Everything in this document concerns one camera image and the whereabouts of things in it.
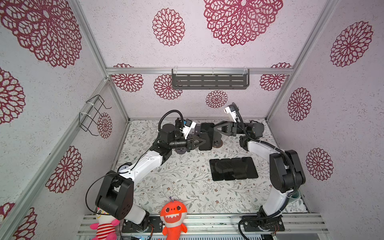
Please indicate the teal ceramic cup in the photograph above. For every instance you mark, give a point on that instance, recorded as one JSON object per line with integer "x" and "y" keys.
{"x": 295, "y": 196}

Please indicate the black wire wall rack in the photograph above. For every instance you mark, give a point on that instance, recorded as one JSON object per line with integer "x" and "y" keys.
{"x": 96, "y": 121}

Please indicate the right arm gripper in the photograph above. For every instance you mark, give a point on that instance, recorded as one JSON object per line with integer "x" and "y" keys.
{"x": 227, "y": 131}

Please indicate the black phone laid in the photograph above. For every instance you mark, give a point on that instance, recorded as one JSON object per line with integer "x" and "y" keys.
{"x": 249, "y": 167}
{"x": 216, "y": 171}

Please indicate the pink white plush toy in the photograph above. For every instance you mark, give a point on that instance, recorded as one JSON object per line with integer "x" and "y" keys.
{"x": 105, "y": 227}

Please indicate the grey wall shelf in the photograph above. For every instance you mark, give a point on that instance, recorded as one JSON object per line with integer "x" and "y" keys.
{"x": 210, "y": 80}

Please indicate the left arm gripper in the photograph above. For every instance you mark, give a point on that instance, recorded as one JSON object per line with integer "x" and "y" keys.
{"x": 191, "y": 144}

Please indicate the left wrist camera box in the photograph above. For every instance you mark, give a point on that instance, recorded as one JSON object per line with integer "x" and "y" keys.
{"x": 189, "y": 125}

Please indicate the purple round phone stand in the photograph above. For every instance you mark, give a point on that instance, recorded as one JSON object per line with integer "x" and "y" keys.
{"x": 181, "y": 150}

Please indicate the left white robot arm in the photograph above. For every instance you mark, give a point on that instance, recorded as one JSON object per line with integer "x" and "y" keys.
{"x": 116, "y": 194}

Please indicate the red shark plush toy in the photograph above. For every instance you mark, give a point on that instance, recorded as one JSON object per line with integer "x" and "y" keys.
{"x": 173, "y": 215}

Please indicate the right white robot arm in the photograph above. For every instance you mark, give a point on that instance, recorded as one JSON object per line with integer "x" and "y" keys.
{"x": 286, "y": 175}

